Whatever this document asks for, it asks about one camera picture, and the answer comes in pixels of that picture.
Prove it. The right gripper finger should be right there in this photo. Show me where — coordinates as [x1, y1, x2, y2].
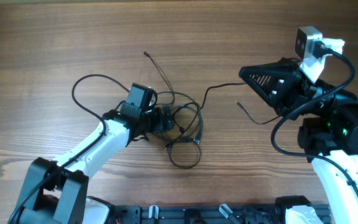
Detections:
[239, 70, 300, 106]
[241, 60, 300, 75]

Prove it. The black micro USB cable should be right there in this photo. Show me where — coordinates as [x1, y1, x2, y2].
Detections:
[199, 82, 282, 126]

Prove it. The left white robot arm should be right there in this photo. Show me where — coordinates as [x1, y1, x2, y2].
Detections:
[8, 83, 162, 223]

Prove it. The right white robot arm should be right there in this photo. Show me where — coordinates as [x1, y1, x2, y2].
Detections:
[239, 58, 358, 223]

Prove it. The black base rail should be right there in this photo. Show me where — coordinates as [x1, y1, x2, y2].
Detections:
[112, 204, 285, 224]

